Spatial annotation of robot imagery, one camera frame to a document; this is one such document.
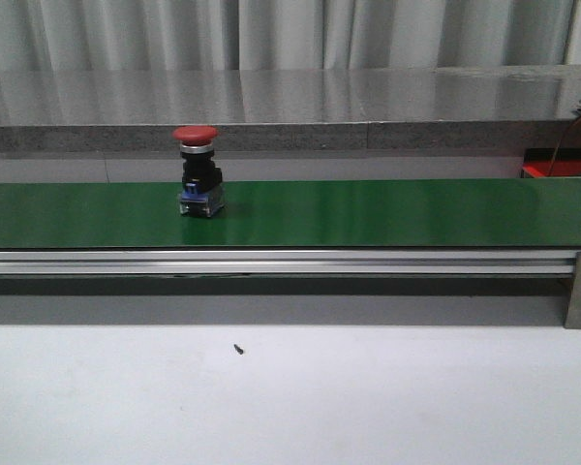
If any aluminium conveyor rail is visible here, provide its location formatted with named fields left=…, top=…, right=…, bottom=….
left=0, top=249, right=578, bottom=276

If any white pleated curtain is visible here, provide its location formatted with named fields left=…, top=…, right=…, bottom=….
left=0, top=1, right=574, bottom=72

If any grey stone counter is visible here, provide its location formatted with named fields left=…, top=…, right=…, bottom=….
left=0, top=65, right=581, bottom=154

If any green conveyor belt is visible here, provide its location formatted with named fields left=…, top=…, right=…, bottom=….
left=0, top=178, right=581, bottom=249

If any red plastic bin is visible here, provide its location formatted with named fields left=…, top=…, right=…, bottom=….
left=521, top=148, right=581, bottom=178

